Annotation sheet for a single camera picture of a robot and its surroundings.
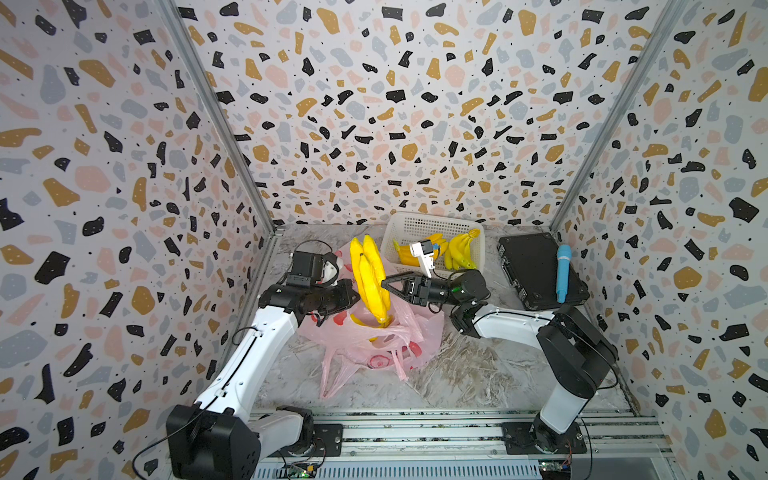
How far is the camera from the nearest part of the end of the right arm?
0.65m

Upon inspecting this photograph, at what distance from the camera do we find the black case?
3.18 feet

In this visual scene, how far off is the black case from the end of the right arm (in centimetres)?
43

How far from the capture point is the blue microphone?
96 centimetres
